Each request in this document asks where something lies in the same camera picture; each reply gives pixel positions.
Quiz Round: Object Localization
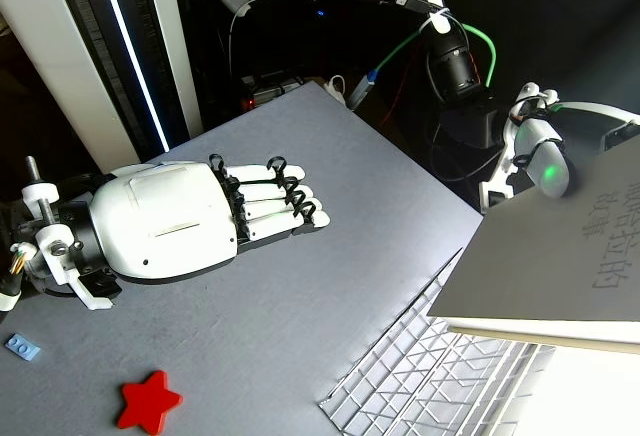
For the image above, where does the grey table cloth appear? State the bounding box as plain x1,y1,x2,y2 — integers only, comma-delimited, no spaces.
0,80,556,436

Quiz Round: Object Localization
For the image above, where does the grey device with red light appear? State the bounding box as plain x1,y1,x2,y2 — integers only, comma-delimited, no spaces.
242,75,306,107

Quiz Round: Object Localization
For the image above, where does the white coiled cable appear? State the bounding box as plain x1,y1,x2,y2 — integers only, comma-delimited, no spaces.
322,73,351,106

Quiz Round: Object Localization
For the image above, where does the white arched cable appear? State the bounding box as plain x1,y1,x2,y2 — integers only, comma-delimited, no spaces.
227,0,321,75

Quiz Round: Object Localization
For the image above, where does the blue toy brick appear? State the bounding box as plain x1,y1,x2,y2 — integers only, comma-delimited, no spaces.
4,333,42,363

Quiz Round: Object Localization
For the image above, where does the green cable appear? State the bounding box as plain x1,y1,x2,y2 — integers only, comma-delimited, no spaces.
374,23,497,90

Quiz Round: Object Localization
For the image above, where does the silver USB adapter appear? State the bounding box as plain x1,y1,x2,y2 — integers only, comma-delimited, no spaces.
348,71,379,110

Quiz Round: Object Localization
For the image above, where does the red star block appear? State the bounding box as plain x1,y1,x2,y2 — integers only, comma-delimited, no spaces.
116,369,184,436

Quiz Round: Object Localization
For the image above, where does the white robot body column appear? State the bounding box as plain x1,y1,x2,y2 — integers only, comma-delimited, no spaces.
0,0,204,173

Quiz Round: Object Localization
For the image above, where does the dark backdrop curtain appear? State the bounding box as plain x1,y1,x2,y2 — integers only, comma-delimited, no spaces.
344,0,640,217

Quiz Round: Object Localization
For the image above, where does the white wire rack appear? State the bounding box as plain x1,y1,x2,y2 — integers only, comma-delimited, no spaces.
318,248,556,436

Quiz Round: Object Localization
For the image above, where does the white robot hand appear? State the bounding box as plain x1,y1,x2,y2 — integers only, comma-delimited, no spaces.
88,154,332,285
514,100,640,201

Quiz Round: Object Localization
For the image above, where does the beige paperback book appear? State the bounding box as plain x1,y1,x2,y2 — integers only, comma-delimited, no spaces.
426,133,640,355

